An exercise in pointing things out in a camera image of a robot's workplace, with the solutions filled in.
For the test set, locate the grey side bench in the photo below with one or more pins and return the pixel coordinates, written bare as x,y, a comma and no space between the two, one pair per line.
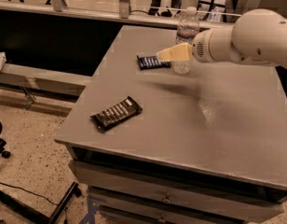
34,81

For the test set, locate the metal railing frame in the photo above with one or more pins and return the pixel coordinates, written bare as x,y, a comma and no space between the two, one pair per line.
210,12

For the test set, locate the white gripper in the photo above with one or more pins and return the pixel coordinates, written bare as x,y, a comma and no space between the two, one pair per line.
199,50

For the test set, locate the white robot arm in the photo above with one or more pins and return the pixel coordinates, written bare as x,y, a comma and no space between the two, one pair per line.
258,37

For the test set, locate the clear plastic water bottle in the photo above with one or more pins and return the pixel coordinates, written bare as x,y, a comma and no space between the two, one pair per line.
187,28

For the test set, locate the grey drawer cabinet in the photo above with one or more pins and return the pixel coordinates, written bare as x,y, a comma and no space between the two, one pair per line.
209,147

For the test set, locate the black rxbar wrapper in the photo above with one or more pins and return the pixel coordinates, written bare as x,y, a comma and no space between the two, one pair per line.
116,114

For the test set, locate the blue rxbar wrapper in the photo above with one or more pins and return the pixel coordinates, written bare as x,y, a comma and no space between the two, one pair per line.
151,62

